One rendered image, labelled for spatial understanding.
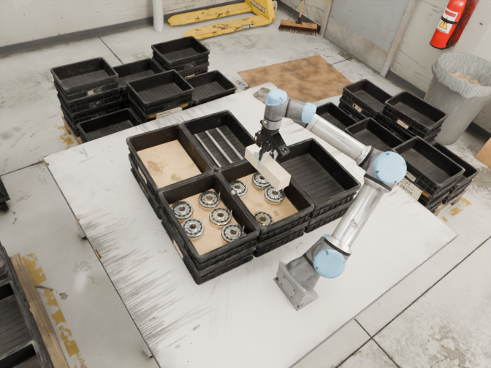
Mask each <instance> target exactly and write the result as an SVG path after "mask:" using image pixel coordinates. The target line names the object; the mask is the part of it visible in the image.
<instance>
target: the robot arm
mask: <svg viewBox="0 0 491 368"><path fill-rule="evenodd" d="M265 103H266V104H265V109H264V117H263V120H260V123H261V124H262V128H261V130H259V131H258V132H256V133H255V136H254V143H255V144H256V145H257V146H258V147H261V149H260V150H259V152H256V151H255V152H254V157H255V158H256V160H257V161H258V167H259V168H260V167H262V166H263V163H264V160H265V158H266V157H267V154H266V152H269V151H270V152H271V153H272V158H273V159H274V160H275V159H276V157H277V155H279V157H284V156H286V155H288V154H289V153H290V150H289V148H288V147H287V145H286V143H285V142H284V140H283V137H282V136H281V134H280V132H279V129H280V127H281V121H282V118H288V119H292V121H293V122H294V123H296V124H299V125H300V126H302V127H303V128H304V129H307V130H308V131H309V132H311V133H312V134H315V135H316V136H317V137H319V138H320V139H322V140H324V141H325V142H326V143H328V144H329V145H332V146H333V147H334V148H336V149H337V150H339V151H340V152H342V153H343V154H345V155H347V156H348V157H349V158H351V159H353V160H354V161H356V163H357V166H359V167H360V168H362V169H363V170H365V171H366V173H365V174H364V176H363V180H364V183H363V185H362V187H361V188H360V190H359V192H358V193H357V195H356V196H355V198H354V200H353V202H352V203H351V204H350V206H349V208H348V209H347V211H346V213H345V214H344V216H343V217H342V219H341V220H340V222H339V224H338V225H337V227H336V228H335V230H334V232H333V233H332V235H330V234H324V235H323V236H321V237H320V239H319V240H318V241H317V242H315V243H314V244H313V245H312V246H311V247H310V248H309V249H308V250H307V251H306V252H305V253H304V254H302V255H301V256H300V257H298V258H295V259H293V260H291V261H290V262H289V263H287V264H286V268H287V269H288V271H289V273H290V274H291V275H292V277H293V278H294V279H295V280H296V281H297V282H298V283H299V284H300V285H301V286H302V287H303V288H304V289H305V290H307V291H311V290H313V289H314V287H315V285H316V284H317V282H318V280H319V278H320V277H321V276H322V277H325V278H329V279H333V278H337V277H339V276H340V275H342V274H343V272H344V270H345V268H346V262H347V260H348V259H349V256H350V255H351V254H352V252H351V246H352V245H353V243H354V241H355V239H356V238H357V236H358V235H359V233H360V232H361V230H362V228H363V227H364V225H365V224H366V223H367V221H368V219H369V217H370V216H371V214H372V213H373V211H374V210H375V208H376V206H377V205H378V203H379V202H380V201H381V198H382V197H383V195H384V194H386V193H390V192H391V191H392V189H393V188H394V186H395V184H396V183H399V182H400V181H401V180H402V179H403V178H404V176H405V175H406V163H405V161H404V159H403V158H402V157H401V156H400V155H398V154H396V153H394V152H390V151H387V152H382V151H380V150H377V149H375V148H374V147H371V146H365V145H364V144H362V143H361V142H359V141H357V140H356V139H355V138H353V137H351V136H350V135H348V134H347V133H345V132H344V131H342V130H340V129H339V128H337V127H336V126H334V125H332V124H331V123H329V122H328V121H326V120H325V119H323V118H322V117H320V116H318V115H317V114H316V105H315V104H311V103H309V102H303V101H298V100H294V99H289V98H287V94H286V92H285V91H282V90H281V89H272V90H271V91H269V92H268V94H267V99H266V102H265ZM255 138H256V141H255Z"/></svg>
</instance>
